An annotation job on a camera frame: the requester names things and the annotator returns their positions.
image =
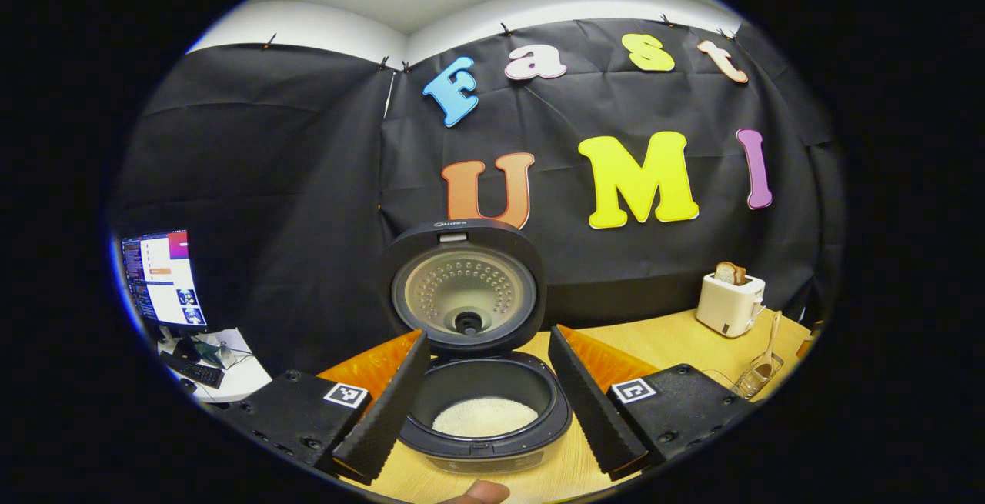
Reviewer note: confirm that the black rice cooker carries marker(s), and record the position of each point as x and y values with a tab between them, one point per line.
500	233

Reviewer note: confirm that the bread slice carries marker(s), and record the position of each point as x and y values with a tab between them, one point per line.
729	273

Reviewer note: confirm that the computer monitor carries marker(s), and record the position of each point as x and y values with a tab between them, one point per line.
165	281

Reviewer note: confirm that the black keyboard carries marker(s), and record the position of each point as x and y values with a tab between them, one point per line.
202	373

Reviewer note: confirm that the black computer mouse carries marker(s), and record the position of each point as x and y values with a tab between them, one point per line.
188	386

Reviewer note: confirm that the white toaster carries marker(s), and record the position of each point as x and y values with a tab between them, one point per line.
727	308

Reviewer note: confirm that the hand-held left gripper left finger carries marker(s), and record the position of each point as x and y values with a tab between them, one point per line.
392	408

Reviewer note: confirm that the clear plastic bag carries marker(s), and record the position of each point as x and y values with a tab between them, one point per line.
212	352

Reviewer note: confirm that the wooden spoon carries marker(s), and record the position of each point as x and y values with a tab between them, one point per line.
762	370

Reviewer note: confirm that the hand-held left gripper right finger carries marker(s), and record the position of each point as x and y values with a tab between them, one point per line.
592	412

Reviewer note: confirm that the white rice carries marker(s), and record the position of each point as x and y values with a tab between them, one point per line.
485	418

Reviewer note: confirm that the white side table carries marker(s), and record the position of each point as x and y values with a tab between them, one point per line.
246	381

